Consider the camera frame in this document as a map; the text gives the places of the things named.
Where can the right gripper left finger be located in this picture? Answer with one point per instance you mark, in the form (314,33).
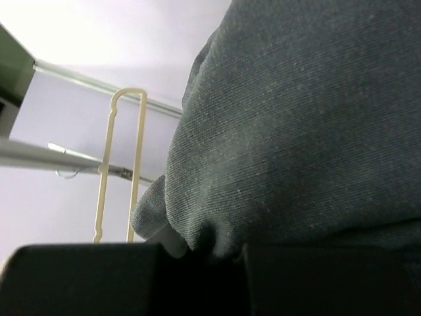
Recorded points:
(116,279)

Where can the cream plastic hanger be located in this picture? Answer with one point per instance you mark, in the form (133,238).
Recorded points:
(105,167)

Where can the aluminium hanging rail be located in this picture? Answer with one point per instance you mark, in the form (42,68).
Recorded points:
(28,156)

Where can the grey button shirt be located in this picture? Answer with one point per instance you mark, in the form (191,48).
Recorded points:
(300,125)

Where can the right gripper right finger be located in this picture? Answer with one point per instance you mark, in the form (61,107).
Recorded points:
(299,280)

